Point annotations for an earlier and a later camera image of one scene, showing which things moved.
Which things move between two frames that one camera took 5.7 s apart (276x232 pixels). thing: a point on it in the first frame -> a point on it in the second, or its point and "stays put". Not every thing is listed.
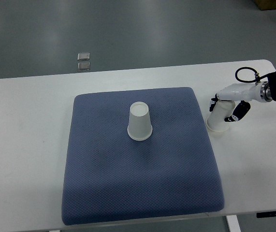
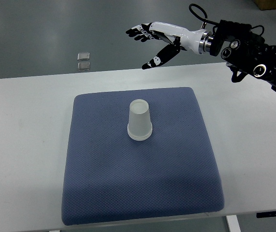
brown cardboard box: [266, 5] stays put
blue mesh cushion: [109, 178] stays put
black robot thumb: [240, 110] -> [165, 54]
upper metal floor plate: [83, 56] stays put
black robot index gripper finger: [211, 107] -> [139, 28]
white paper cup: [216, 121] -> [139, 127]
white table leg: [233, 223] stays put
